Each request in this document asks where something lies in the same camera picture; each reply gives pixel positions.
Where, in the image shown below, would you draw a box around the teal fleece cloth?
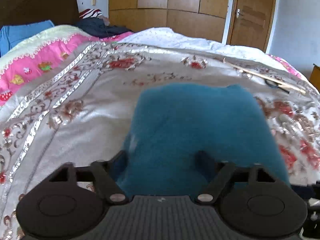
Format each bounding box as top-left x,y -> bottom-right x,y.
116,83 -> 289,196

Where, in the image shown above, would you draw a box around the floral satin bedspread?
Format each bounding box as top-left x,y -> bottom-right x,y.
1,42 -> 319,239

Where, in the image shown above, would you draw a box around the long wooden stick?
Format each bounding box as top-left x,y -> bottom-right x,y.
222,58 -> 306,95

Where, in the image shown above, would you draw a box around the pink cartoon quilt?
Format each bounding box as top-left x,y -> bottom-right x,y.
1,25 -> 133,106

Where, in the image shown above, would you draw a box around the dark navy garment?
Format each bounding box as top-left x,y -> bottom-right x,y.
75,17 -> 132,38

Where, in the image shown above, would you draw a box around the blue pillow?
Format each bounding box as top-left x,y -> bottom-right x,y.
0,20 -> 55,56

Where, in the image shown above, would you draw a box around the wooden door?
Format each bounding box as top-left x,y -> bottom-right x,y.
227,0 -> 276,52

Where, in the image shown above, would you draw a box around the white dotted sheet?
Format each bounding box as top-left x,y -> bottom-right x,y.
121,27 -> 271,62

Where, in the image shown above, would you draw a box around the red white striped garment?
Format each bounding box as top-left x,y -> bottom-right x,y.
79,9 -> 103,19

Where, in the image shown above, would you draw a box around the wooden wardrobe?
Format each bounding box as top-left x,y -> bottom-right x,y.
108,0 -> 228,42

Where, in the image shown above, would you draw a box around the dark wooden headboard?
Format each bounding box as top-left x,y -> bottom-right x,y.
1,0 -> 79,26

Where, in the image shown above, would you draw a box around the black handled scissors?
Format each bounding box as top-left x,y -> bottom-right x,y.
264,79 -> 290,94

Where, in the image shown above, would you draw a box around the silver door handle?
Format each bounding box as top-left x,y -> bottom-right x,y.
235,9 -> 243,18

